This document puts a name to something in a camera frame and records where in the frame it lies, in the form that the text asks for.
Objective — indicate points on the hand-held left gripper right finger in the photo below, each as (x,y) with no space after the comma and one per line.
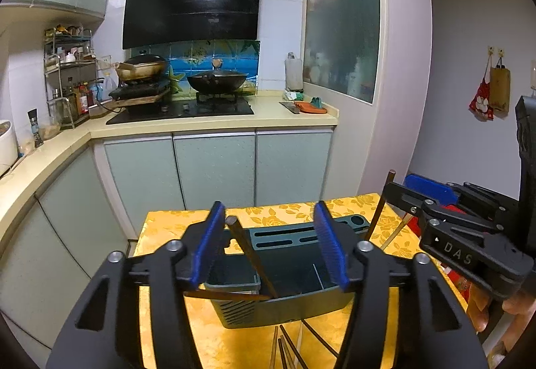
(328,243)

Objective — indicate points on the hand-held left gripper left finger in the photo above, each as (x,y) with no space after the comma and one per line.
(207,243)

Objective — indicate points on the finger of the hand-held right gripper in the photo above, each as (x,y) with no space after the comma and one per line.
(435,191)
(402,195)

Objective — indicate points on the dark green utensil holder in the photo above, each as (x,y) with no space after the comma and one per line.
(293,310)

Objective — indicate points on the person's right hand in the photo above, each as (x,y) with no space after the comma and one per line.
(479,306)

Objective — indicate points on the yellow floral tablecloth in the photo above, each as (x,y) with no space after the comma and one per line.
(272,216)

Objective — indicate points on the pale green lower cabinet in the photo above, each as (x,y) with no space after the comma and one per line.
(213,168)

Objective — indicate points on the red hanging bag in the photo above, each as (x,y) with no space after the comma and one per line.
(481,101)

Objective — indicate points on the brown hanging bag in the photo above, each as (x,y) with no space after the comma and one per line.
(500,88)

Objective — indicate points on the orange kitchen tool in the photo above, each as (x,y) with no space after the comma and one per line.
(312,106)

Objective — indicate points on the black gas stove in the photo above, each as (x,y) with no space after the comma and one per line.
(180,113)

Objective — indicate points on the beige kitchen countertop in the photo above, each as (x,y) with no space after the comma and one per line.
(272,117)

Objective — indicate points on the kitchen knife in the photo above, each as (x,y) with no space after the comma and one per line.
(291,107)

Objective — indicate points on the wooden board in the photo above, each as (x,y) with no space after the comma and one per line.
(138,101)

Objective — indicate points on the black wok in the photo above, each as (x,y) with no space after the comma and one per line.
(217,80)

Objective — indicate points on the black induction cooker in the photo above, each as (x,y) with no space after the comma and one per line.
(138,91)

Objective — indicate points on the blue picture backsplash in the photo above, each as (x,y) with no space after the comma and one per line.
(188,63)

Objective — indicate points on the clear plastic bottle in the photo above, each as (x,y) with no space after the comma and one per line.
(106,90)

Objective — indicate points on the golden frying pan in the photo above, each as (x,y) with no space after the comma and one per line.
(140,69)

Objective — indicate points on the frosted glass panel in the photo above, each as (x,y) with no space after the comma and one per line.
(339,17)

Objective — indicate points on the black pepper grinder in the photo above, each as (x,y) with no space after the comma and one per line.
(37,130)

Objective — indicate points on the white rice cooker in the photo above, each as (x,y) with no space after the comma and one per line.
(6,147)

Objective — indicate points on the metal spice rack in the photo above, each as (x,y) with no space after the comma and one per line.
(67,67)

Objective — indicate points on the clear wall hook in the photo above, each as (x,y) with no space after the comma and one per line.
(533,80)

